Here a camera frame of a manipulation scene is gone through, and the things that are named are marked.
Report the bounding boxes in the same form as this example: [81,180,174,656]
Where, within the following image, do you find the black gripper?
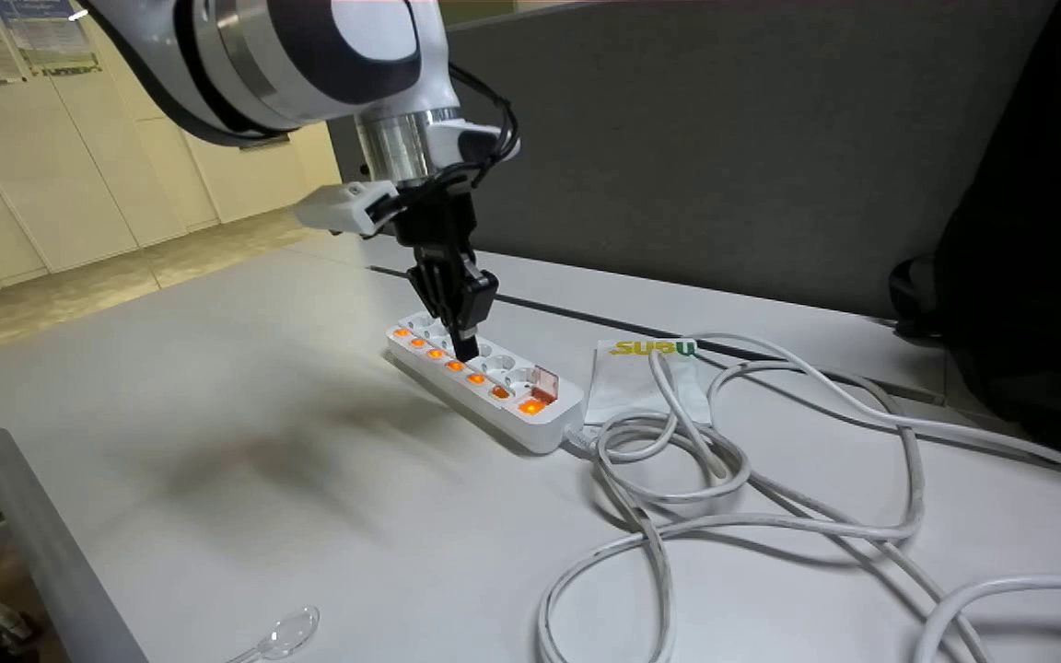
[392,164,501,368]

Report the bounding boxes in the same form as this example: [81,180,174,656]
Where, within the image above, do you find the blue photo wall poster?
[0,0,106,79]

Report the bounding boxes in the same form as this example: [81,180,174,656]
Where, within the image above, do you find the white power cable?
[534,329,1061,663]

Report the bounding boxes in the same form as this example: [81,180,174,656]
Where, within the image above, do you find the white power strip orange switches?
[384,310,589,459]

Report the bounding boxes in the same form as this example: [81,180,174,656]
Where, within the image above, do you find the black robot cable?
[447,63,524,176]

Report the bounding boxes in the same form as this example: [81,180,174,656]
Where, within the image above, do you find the grey desk partition panel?
[324,0,1057,319]

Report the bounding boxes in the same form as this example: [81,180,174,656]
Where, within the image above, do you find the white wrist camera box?
[294,176,407,243]

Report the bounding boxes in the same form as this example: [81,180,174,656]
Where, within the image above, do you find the black bag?
[887,0,1061,459]

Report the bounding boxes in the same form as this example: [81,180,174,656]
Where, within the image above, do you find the clear plastic bag yellow label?
[577,330,717,435]

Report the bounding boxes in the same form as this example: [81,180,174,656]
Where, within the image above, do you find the clear plastic spoon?
[225,602,324,663]

